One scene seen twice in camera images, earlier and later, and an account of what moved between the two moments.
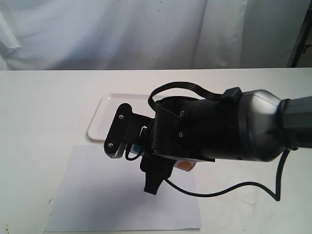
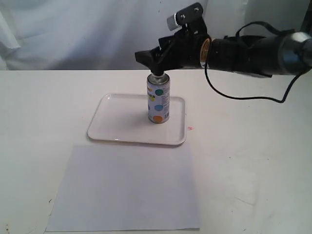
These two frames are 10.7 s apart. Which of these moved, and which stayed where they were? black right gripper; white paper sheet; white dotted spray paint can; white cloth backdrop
Moved: black right gripper; white dotted spray paint can
Stayed: white cloth backdrop; white paper sheet
